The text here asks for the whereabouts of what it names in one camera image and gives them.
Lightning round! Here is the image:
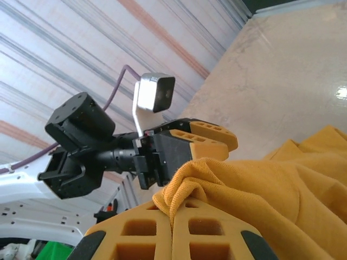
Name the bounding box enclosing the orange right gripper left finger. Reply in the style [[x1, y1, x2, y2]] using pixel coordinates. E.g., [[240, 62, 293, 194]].
[[69, 201, 174, 260]]

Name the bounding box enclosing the green plastic object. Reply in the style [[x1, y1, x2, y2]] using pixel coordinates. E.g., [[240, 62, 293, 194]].
[[35, 240, 76, 260]]

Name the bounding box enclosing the aluminium mounting rail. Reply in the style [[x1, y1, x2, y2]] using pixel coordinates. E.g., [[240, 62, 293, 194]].
[[102, 173, 142, 215]]

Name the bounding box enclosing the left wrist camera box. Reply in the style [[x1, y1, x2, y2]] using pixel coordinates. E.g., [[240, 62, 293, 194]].
[[131, 72, 176, 138]]

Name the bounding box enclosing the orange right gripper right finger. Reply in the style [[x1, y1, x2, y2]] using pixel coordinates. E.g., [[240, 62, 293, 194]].
[[172, 197, 280, 260]]

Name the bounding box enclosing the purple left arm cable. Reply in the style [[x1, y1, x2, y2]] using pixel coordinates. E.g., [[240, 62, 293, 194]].
[[0, 64, 142, 174]]

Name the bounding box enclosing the yellow t-shirt with blue print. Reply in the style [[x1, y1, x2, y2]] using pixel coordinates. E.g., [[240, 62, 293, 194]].
[[151, 124, 347, 260]]

